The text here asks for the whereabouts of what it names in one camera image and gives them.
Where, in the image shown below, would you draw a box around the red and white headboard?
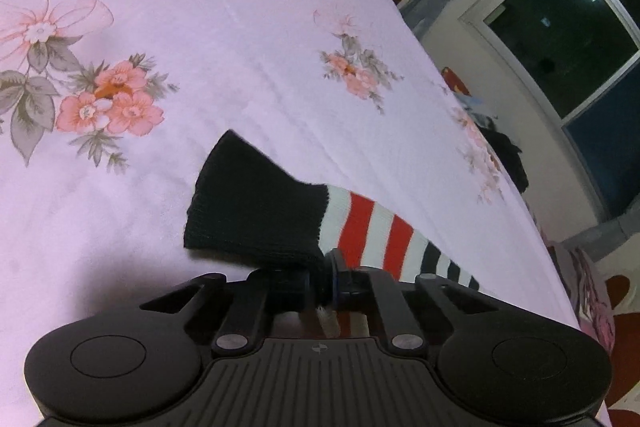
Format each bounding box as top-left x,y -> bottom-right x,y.
597,252 -> 640,410

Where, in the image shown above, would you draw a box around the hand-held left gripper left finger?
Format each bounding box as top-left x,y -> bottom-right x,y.
141,269 -> 311,356

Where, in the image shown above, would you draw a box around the pink floral bed sheet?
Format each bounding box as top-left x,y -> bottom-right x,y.
0,0 -> 583,427

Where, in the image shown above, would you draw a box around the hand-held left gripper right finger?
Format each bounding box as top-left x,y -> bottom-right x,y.
320,249 -> 502,352

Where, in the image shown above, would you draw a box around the black white red striped sock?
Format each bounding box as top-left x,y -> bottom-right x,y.
183,129 -> 488,339

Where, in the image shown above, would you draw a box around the white and red clothes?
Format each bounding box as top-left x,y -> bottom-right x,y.
441,66 -> 501,128

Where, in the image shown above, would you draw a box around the pink folded clothes stack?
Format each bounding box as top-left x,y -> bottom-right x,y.
545,243 -> 617,354

